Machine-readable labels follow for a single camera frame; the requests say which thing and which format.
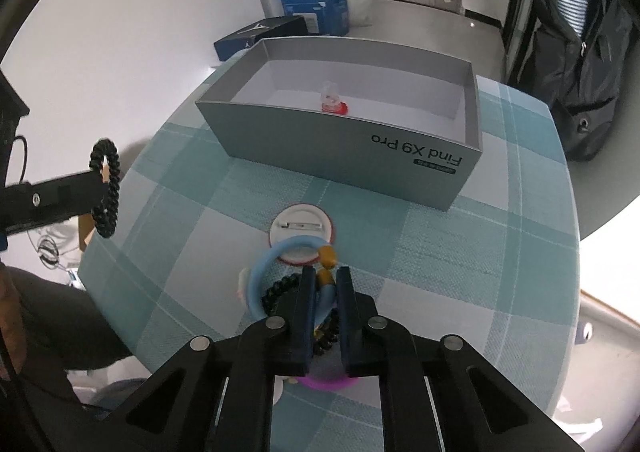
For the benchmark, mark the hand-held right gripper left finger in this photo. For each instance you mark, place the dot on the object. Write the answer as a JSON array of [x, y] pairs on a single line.
[[307, 294]]

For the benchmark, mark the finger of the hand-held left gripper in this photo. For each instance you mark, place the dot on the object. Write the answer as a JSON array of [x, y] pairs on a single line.
[[60, 197]]

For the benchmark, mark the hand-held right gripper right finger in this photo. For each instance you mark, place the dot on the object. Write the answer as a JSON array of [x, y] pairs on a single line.
[[344, 297]]

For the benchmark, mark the round white pin badge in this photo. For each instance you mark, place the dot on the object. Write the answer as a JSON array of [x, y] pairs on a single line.
[[300, 232]]

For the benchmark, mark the grey cardboard box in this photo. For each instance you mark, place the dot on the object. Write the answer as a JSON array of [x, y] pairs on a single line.
[[325, 152]]

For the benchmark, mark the red and clear charm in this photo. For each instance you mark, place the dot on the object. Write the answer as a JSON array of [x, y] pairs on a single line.
[[332, 102]]

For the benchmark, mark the brown cardboard piece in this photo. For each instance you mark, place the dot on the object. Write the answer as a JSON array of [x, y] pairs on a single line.
[[86, 232]]

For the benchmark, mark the person's dark trousers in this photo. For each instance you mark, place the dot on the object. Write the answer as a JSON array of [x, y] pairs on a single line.
[[50, 322]]

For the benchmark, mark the dark blue shoe box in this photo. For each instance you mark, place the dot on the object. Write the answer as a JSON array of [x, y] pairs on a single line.
[[240, 40]]

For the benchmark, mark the small white object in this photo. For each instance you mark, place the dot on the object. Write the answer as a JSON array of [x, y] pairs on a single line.
[[586, 332]]

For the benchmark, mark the blue cardboard box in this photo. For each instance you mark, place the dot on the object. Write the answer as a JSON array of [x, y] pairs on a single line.
[[305, 2]]

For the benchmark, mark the white plastic bag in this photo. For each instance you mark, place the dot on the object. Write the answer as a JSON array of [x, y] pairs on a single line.
[[360, 2]]

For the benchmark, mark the black backpack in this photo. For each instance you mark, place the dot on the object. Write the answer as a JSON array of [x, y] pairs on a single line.
[[565, 82]]

